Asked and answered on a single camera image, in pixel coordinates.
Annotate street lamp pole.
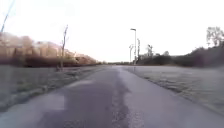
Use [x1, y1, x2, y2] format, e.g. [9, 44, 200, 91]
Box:
[129, 27, 138, 66]

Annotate grey asphalt path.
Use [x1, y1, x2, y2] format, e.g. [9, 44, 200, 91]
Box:
[0, 64, 224, 128]

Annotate thin bare young tree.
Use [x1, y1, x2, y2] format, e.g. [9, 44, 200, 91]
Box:
[56, 24, 70, 72]

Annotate brown hedge row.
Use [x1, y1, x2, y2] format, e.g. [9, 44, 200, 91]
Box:
[0, 32, 101, 68]

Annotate frosty grass field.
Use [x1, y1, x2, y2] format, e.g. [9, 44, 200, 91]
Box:
[123, 64, 224, 116]

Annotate dark bushes and trees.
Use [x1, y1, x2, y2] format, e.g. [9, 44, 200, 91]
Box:
[128, 26, 224, 69]

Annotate frosty grass verge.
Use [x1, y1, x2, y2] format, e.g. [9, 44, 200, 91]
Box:
[0, 64, 106, 113]

